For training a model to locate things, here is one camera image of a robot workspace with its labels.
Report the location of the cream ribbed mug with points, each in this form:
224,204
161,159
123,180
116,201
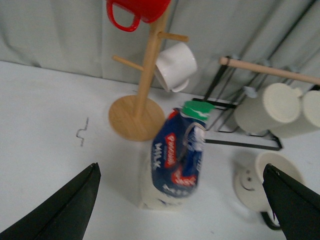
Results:
275,106
308,120

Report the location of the black wire rack wooden bar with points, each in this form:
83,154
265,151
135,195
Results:
223,130

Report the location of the wooden mug tree stand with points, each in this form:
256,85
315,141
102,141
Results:
136,117

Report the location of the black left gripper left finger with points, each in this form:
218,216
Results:
63,216

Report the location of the cream ribbed mug right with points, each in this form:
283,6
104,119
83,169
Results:
308,120

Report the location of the white ceramic mug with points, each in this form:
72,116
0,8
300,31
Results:
174,67

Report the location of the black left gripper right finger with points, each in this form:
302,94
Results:
296,207

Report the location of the red enamel mug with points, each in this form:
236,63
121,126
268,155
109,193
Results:
147,11

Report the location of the cream smiley face cup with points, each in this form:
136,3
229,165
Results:
248,183

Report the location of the blue white milk carton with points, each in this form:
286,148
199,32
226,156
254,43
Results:
170,173

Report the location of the cream ribbed mug left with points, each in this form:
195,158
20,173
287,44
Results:
275,106

